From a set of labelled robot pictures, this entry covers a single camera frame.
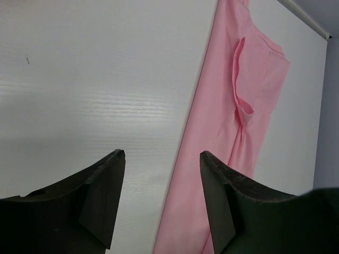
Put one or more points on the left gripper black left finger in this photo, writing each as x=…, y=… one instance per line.
x=74, y=215

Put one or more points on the pink t shirt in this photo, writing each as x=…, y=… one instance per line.
x=238, y=89

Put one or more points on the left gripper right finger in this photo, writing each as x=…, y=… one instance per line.
x=248, y=217

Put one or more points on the aluminium table edge rail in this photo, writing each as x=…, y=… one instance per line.
x=306, y=18

